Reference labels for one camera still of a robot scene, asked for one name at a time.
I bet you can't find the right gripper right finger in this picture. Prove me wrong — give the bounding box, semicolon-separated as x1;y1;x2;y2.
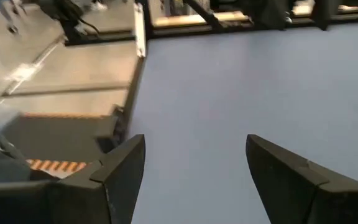
246;134;358;224

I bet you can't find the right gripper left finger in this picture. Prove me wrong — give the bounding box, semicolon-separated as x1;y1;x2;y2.
0;134;146;224

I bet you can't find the black floor equipment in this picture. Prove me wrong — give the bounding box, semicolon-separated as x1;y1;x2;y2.
35;0;103;46

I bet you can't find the wooden table side board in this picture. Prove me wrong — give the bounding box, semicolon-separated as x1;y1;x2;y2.
153;4;358;27

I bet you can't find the silver corner bracket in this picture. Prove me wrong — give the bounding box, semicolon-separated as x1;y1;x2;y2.
134;2;147;58

